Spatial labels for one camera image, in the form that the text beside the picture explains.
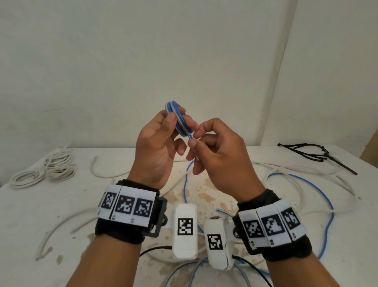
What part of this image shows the black camera wire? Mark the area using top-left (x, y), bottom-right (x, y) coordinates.
top-left (139, 246), bottom-right (173, 257)
top-left (233, 255), bottom-right (274, 287)

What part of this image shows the black left camera wire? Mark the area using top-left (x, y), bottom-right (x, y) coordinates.
top-left (139, 246), bottom-right (173, 257)

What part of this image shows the person's left forearm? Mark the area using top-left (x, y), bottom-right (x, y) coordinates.
top-left (66, 236), bottom-right (142, 287)

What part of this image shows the thick white cable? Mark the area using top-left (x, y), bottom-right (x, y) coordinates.
top-left (9, 170), bottom-right (46, 190)
top-left (47, 167), bottom-right (76, 181)
top-left (44, 146), bottom-right (74, 170)

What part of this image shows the black wristband with markers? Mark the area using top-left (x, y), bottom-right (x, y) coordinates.
top-left (94, 179), bottom-right (168, 244)
top-left (232, 189), bottom-right (313, 262)

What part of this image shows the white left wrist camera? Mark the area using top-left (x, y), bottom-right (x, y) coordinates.
top-left (161, 203), bottom-right (198, 261)

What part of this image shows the blue cable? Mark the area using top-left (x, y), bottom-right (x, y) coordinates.
top-left (165, 100), bottom-right (272, 277)
top-left (267, 173), bottom-right (335, 261)

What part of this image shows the black left wristband with markers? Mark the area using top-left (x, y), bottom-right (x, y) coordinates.
top-left (94, 179), bottom-right (168, 244)

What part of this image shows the person's left hand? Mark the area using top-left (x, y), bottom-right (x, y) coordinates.
top-left (127, 109), bottom-right (200, 190)

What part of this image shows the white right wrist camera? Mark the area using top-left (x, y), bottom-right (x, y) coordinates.
top-left (204, 216), bottom-right (237, 271)

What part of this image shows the person's right forearm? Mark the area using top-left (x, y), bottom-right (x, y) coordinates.
top-left (265, 255), bottom-right (342, 287)

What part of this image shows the person's right hand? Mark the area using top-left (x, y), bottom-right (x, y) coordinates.
top-left (185, 117), bottom-right (266, 203)

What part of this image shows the black right camera wire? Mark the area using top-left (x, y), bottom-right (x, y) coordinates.
top-left (233, 255), bottom-right (274, 287)

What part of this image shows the black right wristband with markers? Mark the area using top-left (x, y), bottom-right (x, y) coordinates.
top-left (232, 189), bottom-right (313, 262)

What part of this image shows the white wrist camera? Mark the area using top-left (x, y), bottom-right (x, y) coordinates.
top-left (161, 203), bottom-right (198, 261)
top-left (204, 216), bottom-right (237, 271)

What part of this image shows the bundle of black cable ties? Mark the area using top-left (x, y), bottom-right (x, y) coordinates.
top-left (277, 143), bottom-right (358, 175)

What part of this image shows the tangle of white cables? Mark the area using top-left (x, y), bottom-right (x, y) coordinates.
top-left (35, 155), bottom-right (361, 264)

